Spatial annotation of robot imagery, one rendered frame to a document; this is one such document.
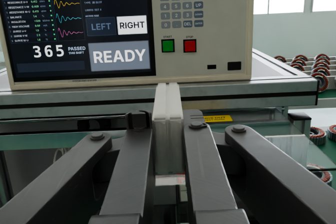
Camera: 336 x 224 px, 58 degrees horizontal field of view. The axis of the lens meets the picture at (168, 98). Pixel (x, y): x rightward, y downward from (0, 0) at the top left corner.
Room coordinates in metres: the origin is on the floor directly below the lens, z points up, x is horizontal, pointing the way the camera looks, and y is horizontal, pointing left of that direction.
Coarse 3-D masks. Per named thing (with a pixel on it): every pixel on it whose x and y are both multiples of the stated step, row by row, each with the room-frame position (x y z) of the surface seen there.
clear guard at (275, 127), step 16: (208, 112) 0.50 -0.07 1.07; (224, 112) 0.50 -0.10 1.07; (240, 112) 0.50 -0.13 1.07; (256, 112) 0.49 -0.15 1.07; (272, 112) 0.49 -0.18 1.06; (224, 128) 0.43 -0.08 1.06; (256, 128) 0.42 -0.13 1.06; (272, 128) 0.42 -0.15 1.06; (288, 128) 0.42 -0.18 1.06; (288, 144) 0.36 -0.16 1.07; (304, 144) 0.36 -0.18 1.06; (304, 160) 0.32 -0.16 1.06; (320, 160) 0.32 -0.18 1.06; (160, 176) 0.30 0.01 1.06; (176, 176) 0.30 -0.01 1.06; (320, 176) 0.29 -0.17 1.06; (160, 192) 0.29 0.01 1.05; (176, 192) 0.29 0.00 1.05; (160, 208) 0.28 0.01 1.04; (176, 208) 0.28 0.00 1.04
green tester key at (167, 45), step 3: (162, 42) 0.53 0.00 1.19; (165, 42) 0.53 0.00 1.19; (168, 42) 0.53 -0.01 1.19; (171, 42) 0.53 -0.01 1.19; (165, 45) 0.53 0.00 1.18; (168, 45) 0.53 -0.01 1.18; (171, 45) 0.53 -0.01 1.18; (165, 48) 0.53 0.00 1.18; (168, 48) 0.53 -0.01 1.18; (171, 48) 0.53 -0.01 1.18
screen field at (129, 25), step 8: (120, 16) 0.53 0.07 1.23; (128, 16) 0.53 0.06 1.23; (136, 16) 0.53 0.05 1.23; (144, 16) 0.53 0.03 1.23; (88, 24) 0.53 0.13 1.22; (96, 24) 0.53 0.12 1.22; (104, 24) 0.53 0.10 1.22; (112, 24) 0.53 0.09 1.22; (120, 24) 0.53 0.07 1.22; (128, 24) 0.53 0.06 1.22; (136, 24) 0.53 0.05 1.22; (144, 24) 0.53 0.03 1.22; (88, 32) 0.53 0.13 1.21; (96, 32) 0.53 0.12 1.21; (104, 32) 0.53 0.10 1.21; (112, 32) 0.53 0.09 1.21; (120, 32) 0.53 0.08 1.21; (128, 32) 0.53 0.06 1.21; (136, 32) 0.53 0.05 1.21; (144, 32) 0.53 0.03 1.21
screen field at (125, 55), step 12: (96, 48) 0.53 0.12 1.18; (108, 48) 0.53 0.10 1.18; (120, 48) 0.53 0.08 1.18; (132, 48) 0.53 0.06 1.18; (144, 48) 0.53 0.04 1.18; (96, 60) 0.53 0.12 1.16; (108, 60) 0.53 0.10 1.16; (120, 60) 0.53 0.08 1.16; (132, 60) 0.53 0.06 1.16; (144, 60) 0.53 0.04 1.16
